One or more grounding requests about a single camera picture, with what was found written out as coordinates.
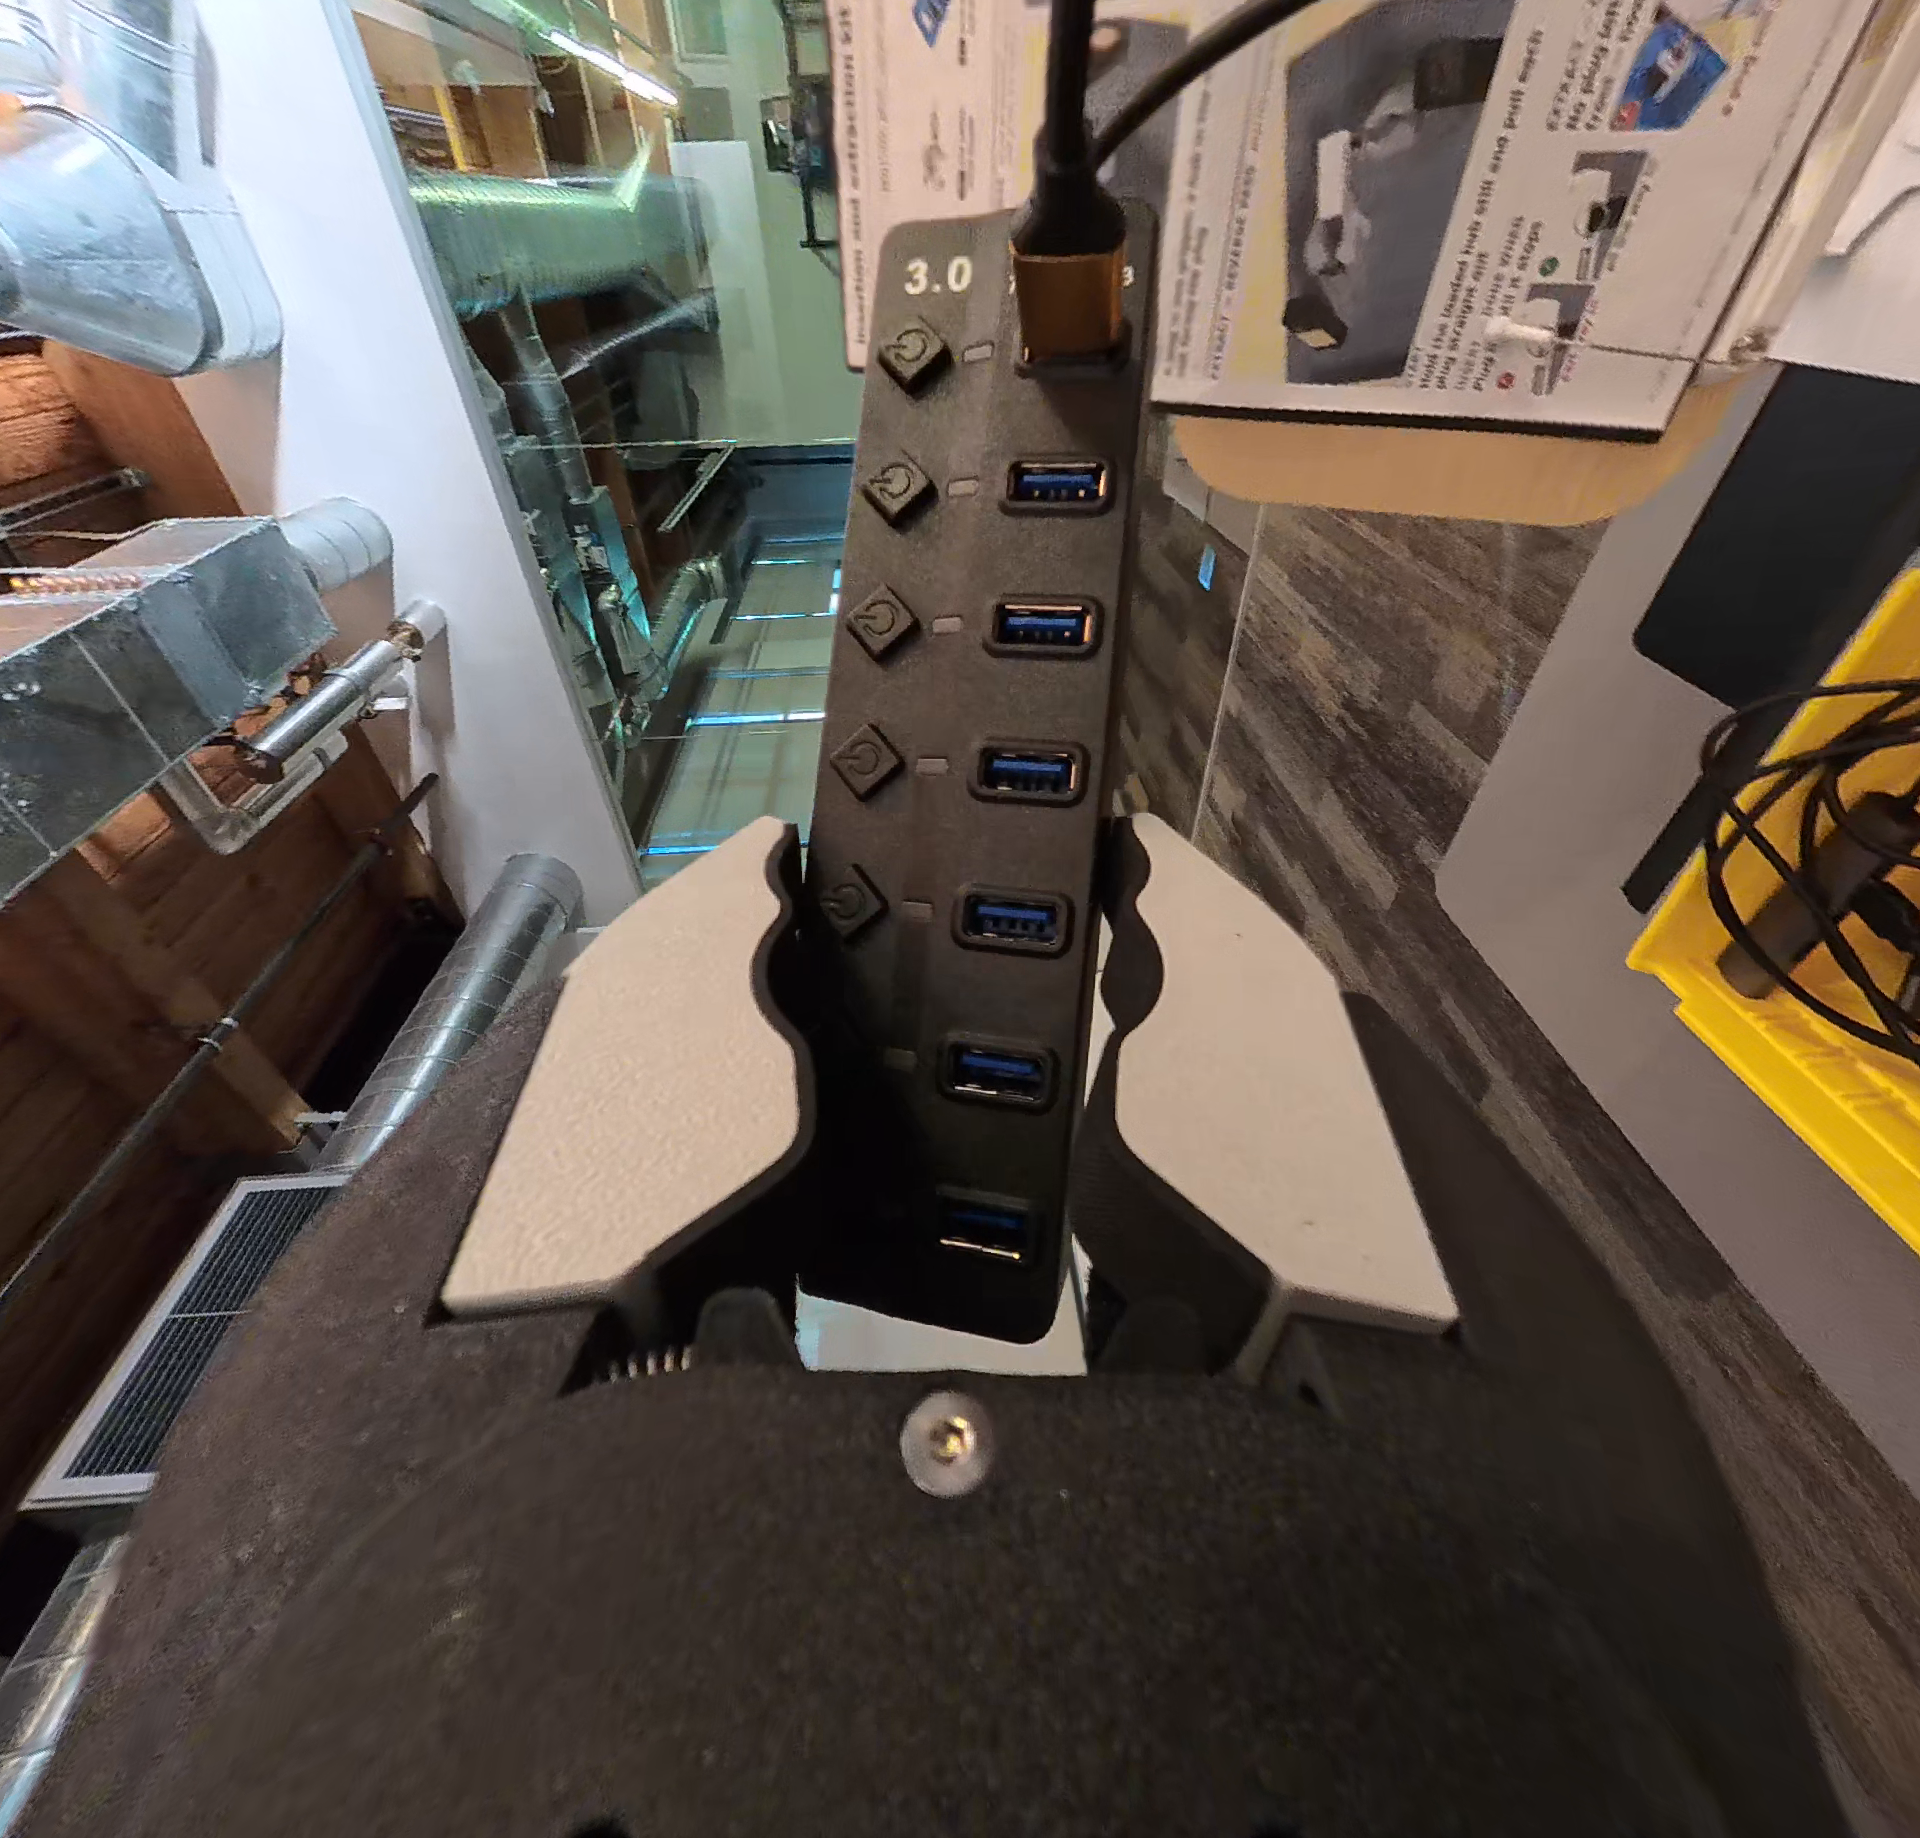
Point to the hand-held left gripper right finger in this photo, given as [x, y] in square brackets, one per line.
[1261, 1119]

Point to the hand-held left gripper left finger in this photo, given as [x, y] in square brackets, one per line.
[644, 1119]

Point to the black USB hub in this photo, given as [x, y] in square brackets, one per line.
[961, 698]

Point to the yellow storage bin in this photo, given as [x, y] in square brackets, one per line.
[1845, 1058]

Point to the ceiling vent grille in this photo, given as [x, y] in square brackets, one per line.
[195, 1343]

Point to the silver pipe fitting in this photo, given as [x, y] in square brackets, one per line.
[322, 706]

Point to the printed instruction sheet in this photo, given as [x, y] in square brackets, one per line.
[1501, 143]

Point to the silver spiral duct pipe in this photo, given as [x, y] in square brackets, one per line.
[465, 999]
[53, 1688]

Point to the silver rectangular ventilation duct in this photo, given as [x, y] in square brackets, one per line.
[135, 683]

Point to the silver round ventilation duct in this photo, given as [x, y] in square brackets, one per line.
[104, 218]

